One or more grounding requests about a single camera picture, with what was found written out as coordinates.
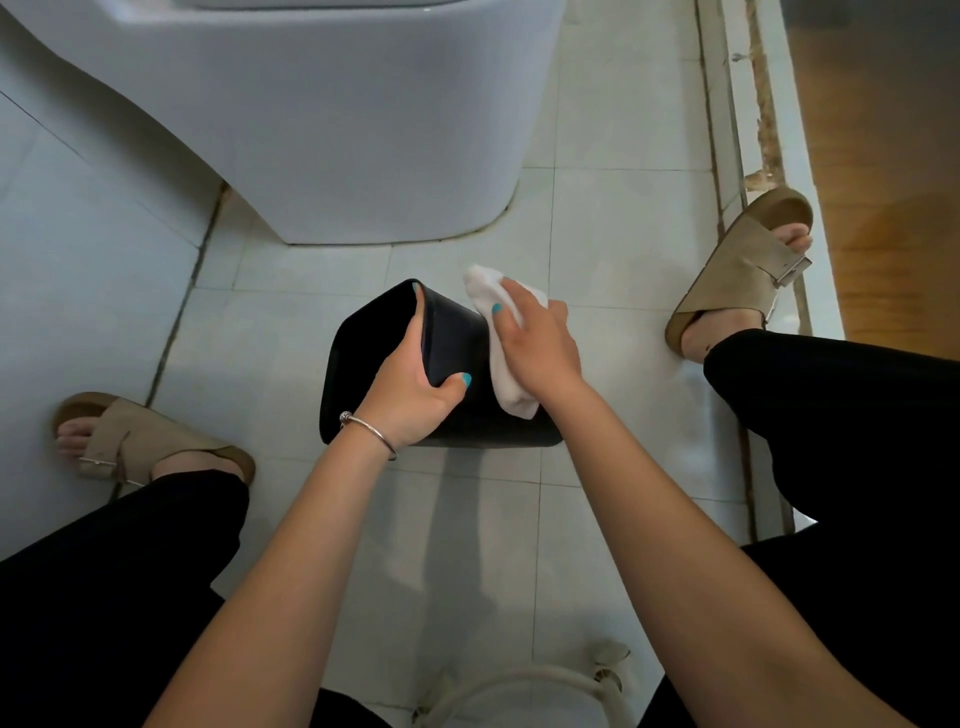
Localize person's right hand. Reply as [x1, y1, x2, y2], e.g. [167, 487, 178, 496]
[490, 278, 586, 410]

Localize person's left forearm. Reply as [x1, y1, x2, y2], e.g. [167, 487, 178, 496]
[142, 427, 395, 728]

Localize white curved plastic strap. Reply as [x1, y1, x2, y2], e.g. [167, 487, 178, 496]
[412, 641, 635, 728]

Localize person's beige sandal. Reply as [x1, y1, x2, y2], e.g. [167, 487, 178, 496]
[52, 391, 257, 489]
[664, 186, 815, 365]

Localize white toilet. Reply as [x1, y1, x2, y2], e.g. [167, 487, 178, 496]
[0, 0, 569, 247]

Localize white toilet seat lid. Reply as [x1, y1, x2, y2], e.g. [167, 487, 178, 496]
[179, 0, 466, 12]

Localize person's left beige sandal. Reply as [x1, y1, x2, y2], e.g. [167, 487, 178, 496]
[52, 391, 257, 489]

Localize white cleaning cloth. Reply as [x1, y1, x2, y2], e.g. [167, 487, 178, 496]
[462, 263, 550, 421]

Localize person's right forearm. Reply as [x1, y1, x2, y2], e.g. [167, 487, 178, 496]
[547, 382, 916, 728]

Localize person's black trousers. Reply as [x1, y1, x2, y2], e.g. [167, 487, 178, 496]
[0, 328, 960, 728]

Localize white door threshold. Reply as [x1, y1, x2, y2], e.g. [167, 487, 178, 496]
[693, 0, 847, 541]

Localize person's left hand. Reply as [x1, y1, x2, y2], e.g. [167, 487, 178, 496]
[353, 283, 474, 451]

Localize person's right beige sandal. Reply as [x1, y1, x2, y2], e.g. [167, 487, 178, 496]
[664, 186, 815, 365]

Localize black plastic waste bin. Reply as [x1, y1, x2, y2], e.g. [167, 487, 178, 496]
[319, 278, 564, 449]

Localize silver bracelet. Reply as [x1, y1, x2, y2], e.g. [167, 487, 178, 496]
[338, 410, 400, 463]

